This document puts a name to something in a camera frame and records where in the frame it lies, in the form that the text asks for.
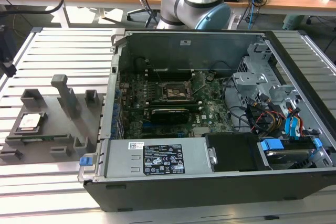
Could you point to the silver CPU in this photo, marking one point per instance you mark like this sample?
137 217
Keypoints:
29 121

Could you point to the CPU socket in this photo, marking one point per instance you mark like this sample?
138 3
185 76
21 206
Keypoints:
173 91

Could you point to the gray parts rack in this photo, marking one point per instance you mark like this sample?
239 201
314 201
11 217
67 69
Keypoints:
52 127

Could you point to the green RAM stick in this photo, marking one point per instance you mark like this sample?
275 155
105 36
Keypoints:
47 138

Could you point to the blue case latch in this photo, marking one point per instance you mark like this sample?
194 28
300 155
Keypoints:
85 162

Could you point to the silver power supply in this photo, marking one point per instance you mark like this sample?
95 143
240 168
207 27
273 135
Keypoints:
120 158

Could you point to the black RAM slot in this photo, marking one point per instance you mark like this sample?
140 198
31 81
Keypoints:
174 102
176 108
170 71
170 76

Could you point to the black graphics card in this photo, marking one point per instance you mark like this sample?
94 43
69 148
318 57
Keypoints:
170 116

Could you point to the round coin battery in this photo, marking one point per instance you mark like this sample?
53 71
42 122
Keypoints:
209 77

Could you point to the green motherboard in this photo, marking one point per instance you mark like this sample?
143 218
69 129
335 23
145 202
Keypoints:
218 98

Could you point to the black PC case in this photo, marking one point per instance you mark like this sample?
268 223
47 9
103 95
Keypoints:
183 195

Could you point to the metal drive cage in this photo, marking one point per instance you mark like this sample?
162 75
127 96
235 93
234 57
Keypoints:
248 79

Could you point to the black plastic shroud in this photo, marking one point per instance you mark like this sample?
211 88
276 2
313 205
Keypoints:
233 153

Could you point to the pale green bin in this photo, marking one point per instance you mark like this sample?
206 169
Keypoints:
294 22

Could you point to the hard disk in blue carrier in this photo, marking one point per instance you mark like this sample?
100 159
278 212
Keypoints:
286 154

